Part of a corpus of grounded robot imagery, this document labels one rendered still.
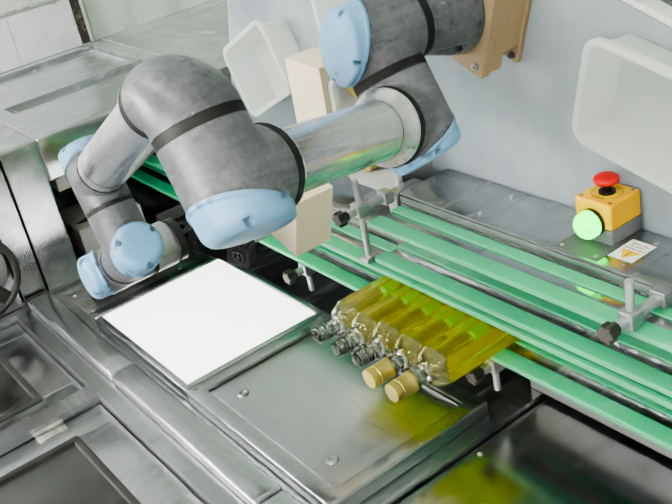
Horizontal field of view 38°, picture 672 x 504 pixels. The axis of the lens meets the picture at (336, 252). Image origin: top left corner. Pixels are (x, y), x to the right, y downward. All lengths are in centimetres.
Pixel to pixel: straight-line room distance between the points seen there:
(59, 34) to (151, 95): 421
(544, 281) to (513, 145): 31
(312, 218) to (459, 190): 30
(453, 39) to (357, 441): 67
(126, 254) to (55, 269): 104
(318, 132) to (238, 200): 19
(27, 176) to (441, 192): 103
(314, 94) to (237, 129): 93
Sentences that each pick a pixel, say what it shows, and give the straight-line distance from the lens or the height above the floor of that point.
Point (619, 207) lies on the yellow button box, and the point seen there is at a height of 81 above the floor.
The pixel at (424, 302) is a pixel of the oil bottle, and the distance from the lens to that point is 170.
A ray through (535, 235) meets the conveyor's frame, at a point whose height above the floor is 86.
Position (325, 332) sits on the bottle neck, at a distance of 171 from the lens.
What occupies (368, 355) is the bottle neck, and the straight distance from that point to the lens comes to 163.
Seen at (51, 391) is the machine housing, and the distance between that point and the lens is 213.
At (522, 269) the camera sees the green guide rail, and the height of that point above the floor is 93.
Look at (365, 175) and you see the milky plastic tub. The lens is 197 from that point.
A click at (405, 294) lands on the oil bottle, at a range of 173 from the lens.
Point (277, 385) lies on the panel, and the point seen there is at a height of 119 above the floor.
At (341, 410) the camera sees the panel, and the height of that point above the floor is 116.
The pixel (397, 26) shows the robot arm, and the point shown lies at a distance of 145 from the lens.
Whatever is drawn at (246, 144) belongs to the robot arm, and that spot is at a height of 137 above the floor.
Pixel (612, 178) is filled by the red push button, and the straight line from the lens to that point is 153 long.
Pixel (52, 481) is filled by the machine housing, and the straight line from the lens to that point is 189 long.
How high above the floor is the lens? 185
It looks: 28 degrees down
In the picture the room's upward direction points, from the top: 118 degrees counter-clockwise
